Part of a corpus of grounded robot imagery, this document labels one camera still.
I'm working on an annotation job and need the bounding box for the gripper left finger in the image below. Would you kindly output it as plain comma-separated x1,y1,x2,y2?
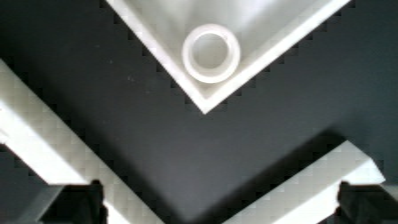
39,180,108,224

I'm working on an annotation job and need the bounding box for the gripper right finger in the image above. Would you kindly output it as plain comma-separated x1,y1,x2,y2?
334,182,398,224

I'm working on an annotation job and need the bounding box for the white square tabletop part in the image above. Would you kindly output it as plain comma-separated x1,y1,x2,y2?
106,0,350,112

